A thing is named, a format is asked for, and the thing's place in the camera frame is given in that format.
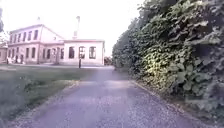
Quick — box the dark bush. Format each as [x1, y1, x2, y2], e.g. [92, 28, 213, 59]
[103, 56, 114, 66]

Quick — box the grey asphalt path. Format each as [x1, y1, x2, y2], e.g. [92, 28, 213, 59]
[13, 65, 208, 128]

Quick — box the tall chimney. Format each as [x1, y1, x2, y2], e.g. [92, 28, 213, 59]
[73, 15, 81, 40]

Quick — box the tall green hedge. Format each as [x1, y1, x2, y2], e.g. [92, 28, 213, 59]
[111, 0, 224, 125]

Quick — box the pale pink building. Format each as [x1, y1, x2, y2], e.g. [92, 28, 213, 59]
[0, 23, 106, 66]

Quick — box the grass area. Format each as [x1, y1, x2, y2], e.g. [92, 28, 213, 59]
[0, 63, 98, 123]

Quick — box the dark post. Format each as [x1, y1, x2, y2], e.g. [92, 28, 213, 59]
[78, 58, 83, 70]

